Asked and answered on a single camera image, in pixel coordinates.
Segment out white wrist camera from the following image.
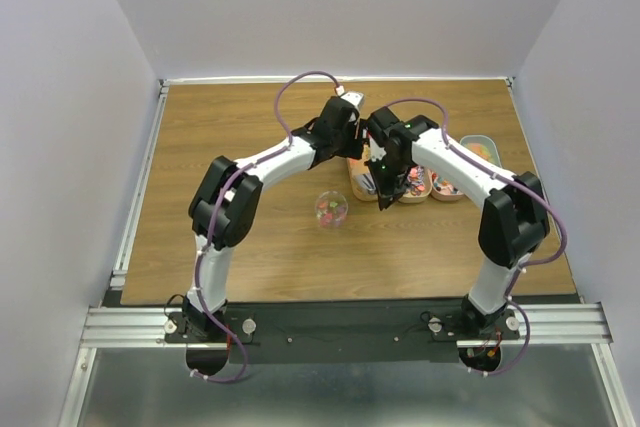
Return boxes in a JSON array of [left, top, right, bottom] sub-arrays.
[[339, 91, 365, 110], [365, 138, 386, 163]]

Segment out purple cable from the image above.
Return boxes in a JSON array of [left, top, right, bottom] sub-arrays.
[[187, 69, 346, 383], [367, 97, 571, 378]]

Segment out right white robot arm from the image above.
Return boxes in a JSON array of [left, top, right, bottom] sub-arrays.
[[365, 107, 550, 339]]

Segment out blue tray popsicle candies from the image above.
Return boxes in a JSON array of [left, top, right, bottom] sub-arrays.
[[460, 134, 502, 167]]

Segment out orange tray star candies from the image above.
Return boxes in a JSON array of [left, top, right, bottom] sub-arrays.
[[347, 140, 378, 202]]

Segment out clear glass jar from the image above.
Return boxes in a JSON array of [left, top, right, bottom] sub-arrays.
[[314, 190, 349, 228]]

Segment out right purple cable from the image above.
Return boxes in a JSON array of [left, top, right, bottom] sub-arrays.
[[367, 97, 571, 378]]

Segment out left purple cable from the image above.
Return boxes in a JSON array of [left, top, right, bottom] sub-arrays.
[[187, 69, 346, 383]]

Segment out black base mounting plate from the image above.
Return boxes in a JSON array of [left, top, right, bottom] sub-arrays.
[[164, 298, 526, 374]]

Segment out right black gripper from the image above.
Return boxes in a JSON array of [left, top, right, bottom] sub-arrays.
[[363, 154, 411, 210]]

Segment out aluminium frame rail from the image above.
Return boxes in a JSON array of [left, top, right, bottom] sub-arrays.
[[80, 304, 613, 350]]

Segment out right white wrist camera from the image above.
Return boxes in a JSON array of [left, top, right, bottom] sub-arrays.
[[365, 138, 386, 163]]

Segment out silver metal scoop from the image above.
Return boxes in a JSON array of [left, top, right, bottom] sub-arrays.
[[354, 173, 377, 196]]

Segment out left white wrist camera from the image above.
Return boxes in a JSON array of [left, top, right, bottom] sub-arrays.
[[339, 91, 365, 110]]

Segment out pink tray round lollipops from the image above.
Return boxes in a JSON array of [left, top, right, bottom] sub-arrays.
[[430, 171, 464, 202]]

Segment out beige tray swirl lollipops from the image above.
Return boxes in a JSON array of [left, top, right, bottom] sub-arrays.
[[399, 166, 432, 204]]

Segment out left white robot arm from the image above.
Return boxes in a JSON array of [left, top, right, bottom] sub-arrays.
[[182, 91, 364, 342]]

